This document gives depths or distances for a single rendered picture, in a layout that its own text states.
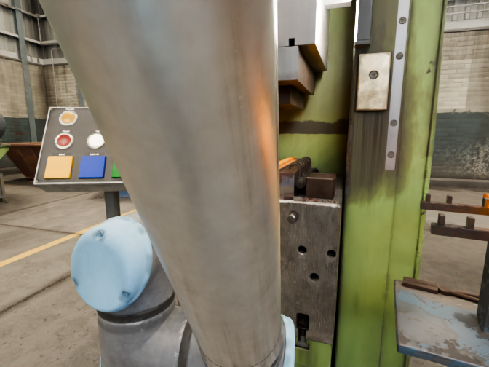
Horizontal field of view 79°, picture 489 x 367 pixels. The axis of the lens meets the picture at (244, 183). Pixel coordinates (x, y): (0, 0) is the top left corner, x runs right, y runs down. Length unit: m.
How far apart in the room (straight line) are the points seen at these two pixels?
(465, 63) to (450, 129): 1.23
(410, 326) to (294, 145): 0.89
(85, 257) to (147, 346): 0.12
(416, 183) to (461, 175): 6.18
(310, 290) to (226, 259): 0.83
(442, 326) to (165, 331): 0.64
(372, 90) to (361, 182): 0.30
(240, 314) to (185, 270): 0.06
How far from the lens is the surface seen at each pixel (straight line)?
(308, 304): 1.01
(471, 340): 0.84
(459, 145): 7.19
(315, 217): 0.89
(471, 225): 0.70
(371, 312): 1.24
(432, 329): 0.83
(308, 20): 0.98
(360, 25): 1.07
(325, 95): 1.41
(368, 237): 1.12
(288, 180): 0.94
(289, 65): 0.95
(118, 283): 0.34
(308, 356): 1.12
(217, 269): 0.17
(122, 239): 0.33
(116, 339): 0.39
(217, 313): 0.21
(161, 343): 0.38
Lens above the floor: 1.12
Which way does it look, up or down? 10 degrees down
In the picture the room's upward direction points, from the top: straight up
